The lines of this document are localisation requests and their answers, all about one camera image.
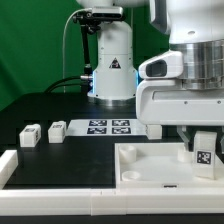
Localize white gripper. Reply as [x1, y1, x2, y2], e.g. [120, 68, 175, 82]
[136, 80, 224, 154]

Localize black cables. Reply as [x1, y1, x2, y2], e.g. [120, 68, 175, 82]
[43, 75, 84, 94]

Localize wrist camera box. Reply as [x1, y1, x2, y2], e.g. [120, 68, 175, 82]
[138, 50, 184, 79]

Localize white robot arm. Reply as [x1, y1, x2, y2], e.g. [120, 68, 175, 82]
[76, 0, 224, 152]

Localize white cable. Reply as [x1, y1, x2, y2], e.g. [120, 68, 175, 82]
[62, 9, 88, 94]

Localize white square tabletop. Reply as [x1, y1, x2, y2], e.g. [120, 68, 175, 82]
[115, 143, 224, 188]

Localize black camera stand pole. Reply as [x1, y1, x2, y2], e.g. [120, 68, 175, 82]
[73, 11, 96, 91]

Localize white sheet with markers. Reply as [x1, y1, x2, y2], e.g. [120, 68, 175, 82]
[67, 119, 145, 136]

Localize black camera on stand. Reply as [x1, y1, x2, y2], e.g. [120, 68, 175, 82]
[90, 6, 123, 21]

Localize white U-shaped fence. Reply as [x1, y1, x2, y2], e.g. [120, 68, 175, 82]
[0, 150, 224, 216]

